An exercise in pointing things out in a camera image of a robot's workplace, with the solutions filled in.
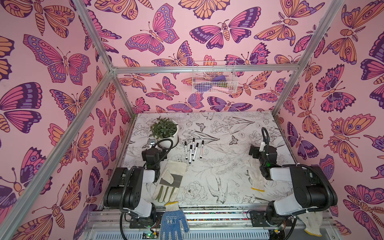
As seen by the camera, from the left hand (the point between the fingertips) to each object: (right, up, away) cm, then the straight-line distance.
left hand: (155, 146), depth 94 cm
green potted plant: (+6, +12, -6) cm, 15 cm away
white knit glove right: (+82, -33, -22) cm, 91 cm away
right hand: (+66, +2, -1) cm, 66 cm away
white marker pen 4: (+26, 0, +8) cm, 28 cm away
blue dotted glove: (+14, -34, -21) cm, 42 cm away
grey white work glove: (+10, -21, -10) cm, 25 cm away
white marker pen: (+18, +1, +9) cm, 20 cm away
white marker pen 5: (+29, -7, +2) cm, 30 cm away
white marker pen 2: (+24, +1, +9) cm, 25 cm away
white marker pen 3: (+22, -3, +6) cm, 23 cm away
